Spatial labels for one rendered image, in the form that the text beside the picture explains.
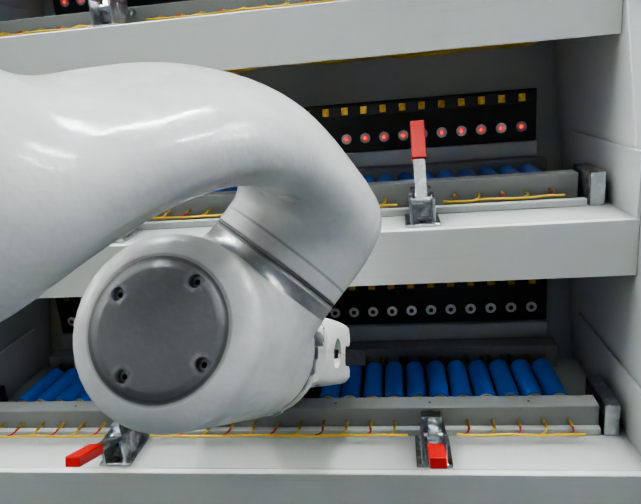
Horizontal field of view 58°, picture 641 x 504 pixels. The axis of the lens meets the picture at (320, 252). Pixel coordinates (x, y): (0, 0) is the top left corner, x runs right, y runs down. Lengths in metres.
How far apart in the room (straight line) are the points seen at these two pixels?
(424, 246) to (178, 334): 0.27
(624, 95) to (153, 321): 0.40
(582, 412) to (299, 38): 0.39
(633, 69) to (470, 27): 0.13
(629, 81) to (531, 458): 0.30
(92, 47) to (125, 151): 0.39
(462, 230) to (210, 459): 0.28
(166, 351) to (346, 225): 0.10
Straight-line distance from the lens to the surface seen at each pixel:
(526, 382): 0.57
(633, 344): 0.52
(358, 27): 0.51
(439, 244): 0.47
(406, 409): 0.52
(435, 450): 0.44
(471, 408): 0.52
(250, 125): 0.21
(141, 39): 0.55
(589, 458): 0.52
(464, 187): 0.53
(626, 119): 0.52
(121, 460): 0.55
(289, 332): 0.27
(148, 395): 0.25
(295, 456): 0.51
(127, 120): 0.19
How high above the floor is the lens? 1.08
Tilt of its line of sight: 2 degrees up
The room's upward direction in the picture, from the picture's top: 2 degrees counter-clockwise
